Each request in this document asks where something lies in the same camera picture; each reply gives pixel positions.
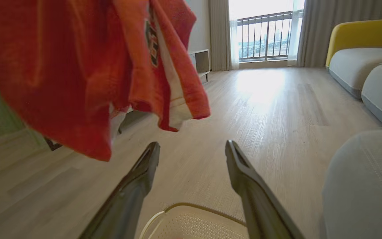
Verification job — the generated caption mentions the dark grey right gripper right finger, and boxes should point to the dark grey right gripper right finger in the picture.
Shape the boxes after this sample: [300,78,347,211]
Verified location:
[225,140,306,239]

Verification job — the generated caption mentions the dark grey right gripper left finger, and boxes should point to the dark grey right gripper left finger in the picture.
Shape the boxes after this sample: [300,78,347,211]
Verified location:
[78,142,160,239]

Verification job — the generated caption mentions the red garment with white trim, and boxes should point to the red garment with white trim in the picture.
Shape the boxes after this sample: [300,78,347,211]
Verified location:
[0,0,211,162]

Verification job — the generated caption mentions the cream perforated laundry basket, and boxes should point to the cream perforated laundry basket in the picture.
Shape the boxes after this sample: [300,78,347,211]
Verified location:
[139,202,249,239]

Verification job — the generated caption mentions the grey stitched upholstered seat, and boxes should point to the grey stitched upholstered seat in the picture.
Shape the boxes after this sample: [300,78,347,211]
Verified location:
[322,129,382,239]

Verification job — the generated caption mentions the white sheer curtain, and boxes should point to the white sheer curtain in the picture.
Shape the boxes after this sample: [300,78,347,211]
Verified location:
[287,0,306,67]
[228,0,242,69]

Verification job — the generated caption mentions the grey curtain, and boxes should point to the grey curtain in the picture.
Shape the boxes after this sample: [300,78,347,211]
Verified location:
[209,0,233,71]
[297,0,382,68]

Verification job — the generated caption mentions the dark metal balcony railing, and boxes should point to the dark metal balcony railing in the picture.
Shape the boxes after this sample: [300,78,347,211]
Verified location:
[237,11,293,62]

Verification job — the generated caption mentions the yellow backed grey sofa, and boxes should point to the yellow backed grey sofa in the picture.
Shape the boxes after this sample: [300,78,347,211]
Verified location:
[325,18,382,100]

